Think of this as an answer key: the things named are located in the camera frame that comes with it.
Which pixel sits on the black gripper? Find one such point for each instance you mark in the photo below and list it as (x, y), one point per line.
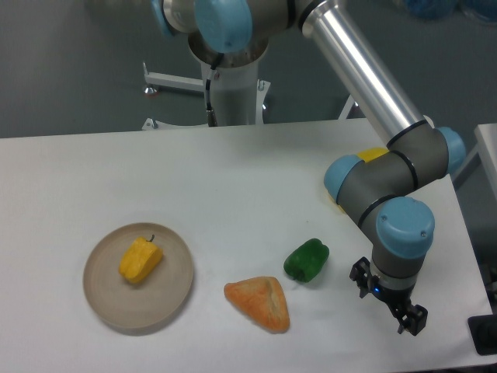
(394, 292)

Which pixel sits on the yellow pepper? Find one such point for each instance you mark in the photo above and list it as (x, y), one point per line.
(142, 256)

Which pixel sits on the yellow object behind arm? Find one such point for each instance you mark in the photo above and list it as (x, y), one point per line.
(370, 154)

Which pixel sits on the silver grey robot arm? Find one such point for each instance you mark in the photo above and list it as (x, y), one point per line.
(229, 38)

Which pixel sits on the green pepper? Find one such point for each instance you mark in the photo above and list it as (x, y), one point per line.
(306, 262)

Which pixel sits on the beige round plate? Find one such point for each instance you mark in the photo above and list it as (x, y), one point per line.
(146, 307)

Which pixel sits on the black device at table edge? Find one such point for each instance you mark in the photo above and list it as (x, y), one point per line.
(483, 333)

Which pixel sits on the orange pumpkin slice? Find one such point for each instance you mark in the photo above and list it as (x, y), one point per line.
(261, 299)

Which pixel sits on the white side table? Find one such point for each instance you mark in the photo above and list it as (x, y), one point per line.
(483, 153)

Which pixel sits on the blue object top right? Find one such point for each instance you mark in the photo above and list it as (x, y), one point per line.
(484, 11)

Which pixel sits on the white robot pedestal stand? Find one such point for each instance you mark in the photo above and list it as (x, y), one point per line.
(232, 90)

